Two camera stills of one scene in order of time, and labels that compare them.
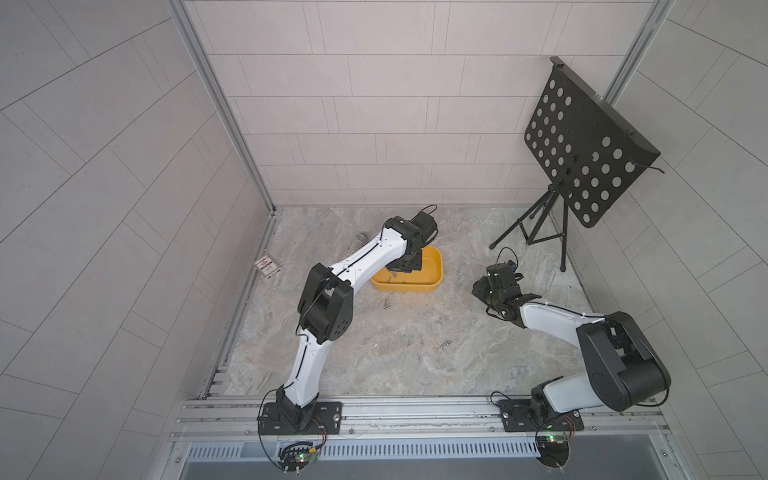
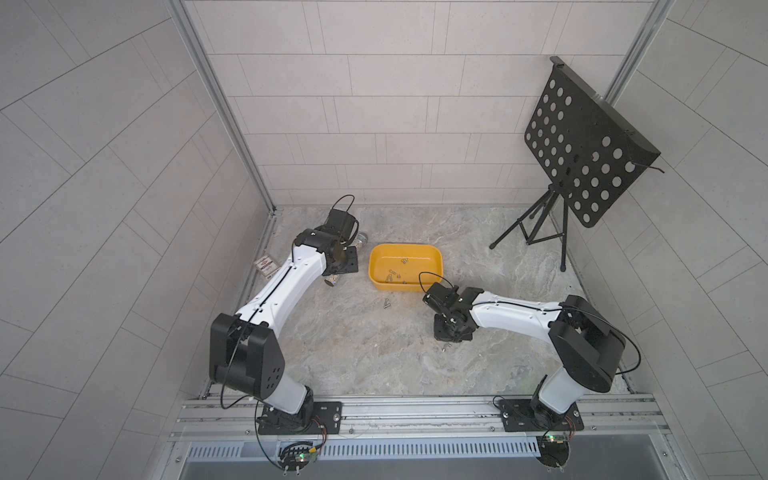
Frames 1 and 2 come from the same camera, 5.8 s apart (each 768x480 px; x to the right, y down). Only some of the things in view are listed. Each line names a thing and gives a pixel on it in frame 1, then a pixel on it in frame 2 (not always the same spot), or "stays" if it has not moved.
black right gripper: (477, 290) to (460, 337)
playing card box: (267, 266) stays
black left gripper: (416, 264) to (351, 264)
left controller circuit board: (296, 456) stays
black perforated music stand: (588, 148) stays
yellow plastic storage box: (427, 279) stays
